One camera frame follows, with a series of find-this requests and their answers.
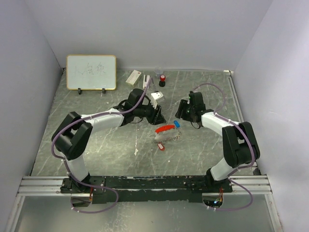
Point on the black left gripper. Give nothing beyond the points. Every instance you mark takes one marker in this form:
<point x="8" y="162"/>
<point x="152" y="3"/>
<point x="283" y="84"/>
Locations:
<point x="156" y="117"/>

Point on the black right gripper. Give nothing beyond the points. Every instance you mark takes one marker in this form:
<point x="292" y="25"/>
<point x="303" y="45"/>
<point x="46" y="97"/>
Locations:
<point x="180" y="113"/>

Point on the blue tagged key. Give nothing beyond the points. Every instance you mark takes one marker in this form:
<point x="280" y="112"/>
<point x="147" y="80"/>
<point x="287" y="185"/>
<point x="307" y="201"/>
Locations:
<point x="176" y="123"/>

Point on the grey keyring holder red handle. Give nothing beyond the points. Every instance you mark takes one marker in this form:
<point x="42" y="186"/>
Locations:
<point x="166" y="133"/>

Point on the red tagged key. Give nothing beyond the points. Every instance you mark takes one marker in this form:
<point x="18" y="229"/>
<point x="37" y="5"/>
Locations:
<point x="161" y="146"/>

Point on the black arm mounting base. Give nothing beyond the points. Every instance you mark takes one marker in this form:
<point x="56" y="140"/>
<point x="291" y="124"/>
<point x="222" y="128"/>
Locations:
<point x="147" y="188"/>

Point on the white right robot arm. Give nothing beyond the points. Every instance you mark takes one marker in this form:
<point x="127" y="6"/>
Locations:
<point x="240" y="147"/>

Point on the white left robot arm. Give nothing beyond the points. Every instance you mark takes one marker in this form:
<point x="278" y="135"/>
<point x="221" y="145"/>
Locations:
<point x="70" y="139"/>

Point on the red and black stamp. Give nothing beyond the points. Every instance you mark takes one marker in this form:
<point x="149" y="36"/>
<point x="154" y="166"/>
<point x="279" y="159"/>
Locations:
<point x="162" y="81"/>

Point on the white stapler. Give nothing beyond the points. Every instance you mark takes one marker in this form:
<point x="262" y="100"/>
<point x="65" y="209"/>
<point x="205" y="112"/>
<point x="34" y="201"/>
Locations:
<point x="146" y="79"/>

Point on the clear plastic cup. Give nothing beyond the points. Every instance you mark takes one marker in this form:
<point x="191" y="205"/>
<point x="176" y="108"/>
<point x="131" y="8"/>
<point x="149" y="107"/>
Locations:
<point x="158" y="71"/>

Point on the white and green carton box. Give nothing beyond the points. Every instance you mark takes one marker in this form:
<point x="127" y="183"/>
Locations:
<point x="133" y="78"/>

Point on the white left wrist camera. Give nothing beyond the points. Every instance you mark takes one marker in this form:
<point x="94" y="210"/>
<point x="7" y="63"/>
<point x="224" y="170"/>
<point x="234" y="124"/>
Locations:
<point x="156" y="98"/>

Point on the small whiteboard with yellow frame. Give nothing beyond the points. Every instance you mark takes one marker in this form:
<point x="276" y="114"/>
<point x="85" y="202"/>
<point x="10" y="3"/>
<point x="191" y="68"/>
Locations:
<point x="91" y="72"/>

